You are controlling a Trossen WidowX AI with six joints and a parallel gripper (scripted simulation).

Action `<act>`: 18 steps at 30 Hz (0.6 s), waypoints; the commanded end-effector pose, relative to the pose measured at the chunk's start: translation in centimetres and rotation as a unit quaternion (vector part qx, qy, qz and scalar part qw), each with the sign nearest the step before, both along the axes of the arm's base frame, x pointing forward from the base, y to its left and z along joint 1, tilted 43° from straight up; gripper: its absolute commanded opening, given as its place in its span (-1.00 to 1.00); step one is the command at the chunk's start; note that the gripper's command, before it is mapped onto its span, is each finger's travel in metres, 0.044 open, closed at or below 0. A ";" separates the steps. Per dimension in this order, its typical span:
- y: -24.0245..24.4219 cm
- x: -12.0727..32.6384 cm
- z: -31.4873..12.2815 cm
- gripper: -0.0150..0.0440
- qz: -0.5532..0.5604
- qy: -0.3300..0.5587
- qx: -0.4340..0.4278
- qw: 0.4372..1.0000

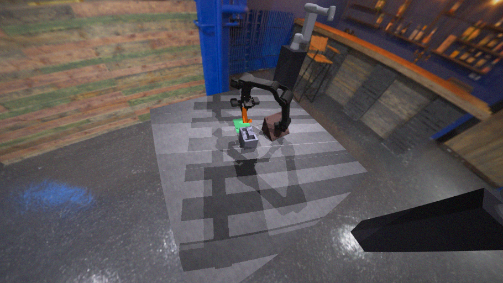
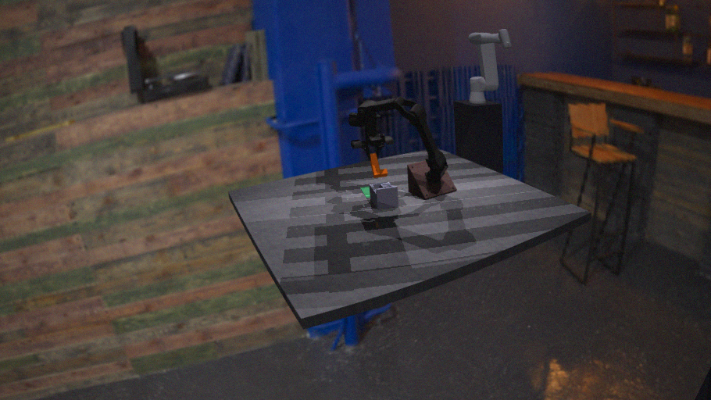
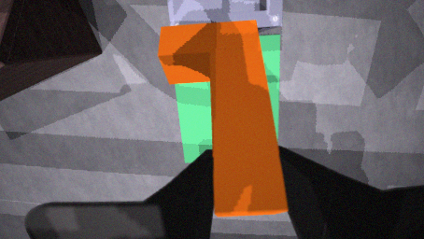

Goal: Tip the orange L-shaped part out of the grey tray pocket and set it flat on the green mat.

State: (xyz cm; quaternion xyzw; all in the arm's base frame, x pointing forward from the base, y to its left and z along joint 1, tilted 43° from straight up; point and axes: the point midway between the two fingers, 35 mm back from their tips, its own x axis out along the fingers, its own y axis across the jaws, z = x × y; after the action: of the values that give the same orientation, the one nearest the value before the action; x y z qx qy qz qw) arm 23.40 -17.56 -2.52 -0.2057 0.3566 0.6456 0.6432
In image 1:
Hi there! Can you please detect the orange l-shaped part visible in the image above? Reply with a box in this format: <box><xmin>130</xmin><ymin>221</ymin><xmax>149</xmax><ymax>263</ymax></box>
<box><xmin>242</xmin><ymin>108</ymin><xmax>252</xmax><ymax>123</ymax></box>

